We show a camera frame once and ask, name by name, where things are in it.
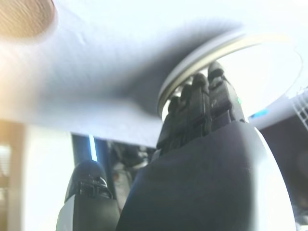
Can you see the blue block with two holes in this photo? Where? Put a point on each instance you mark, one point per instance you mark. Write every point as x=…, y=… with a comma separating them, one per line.
x=258, y=113

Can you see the brown ribbed round object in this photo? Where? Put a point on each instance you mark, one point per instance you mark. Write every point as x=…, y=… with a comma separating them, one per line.
x=21, y=16

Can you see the robot torso with light strip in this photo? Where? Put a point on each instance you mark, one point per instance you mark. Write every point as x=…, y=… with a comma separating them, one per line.
x=81, y=149

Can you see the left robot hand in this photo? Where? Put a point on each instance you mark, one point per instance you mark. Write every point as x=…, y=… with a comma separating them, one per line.
x=204, y=187

